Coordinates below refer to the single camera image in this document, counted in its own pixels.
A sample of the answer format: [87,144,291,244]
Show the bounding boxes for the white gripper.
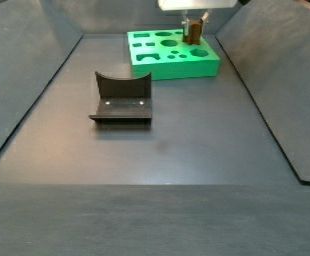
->
[158,0,237,35]

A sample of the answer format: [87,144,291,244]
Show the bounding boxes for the brown star peg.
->
[182,19,203,45]

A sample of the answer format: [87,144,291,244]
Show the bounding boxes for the green shape sorter block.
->
[127,29,220,80]

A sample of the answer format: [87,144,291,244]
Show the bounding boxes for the black curved bracket stand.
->
[90,72,152,122]

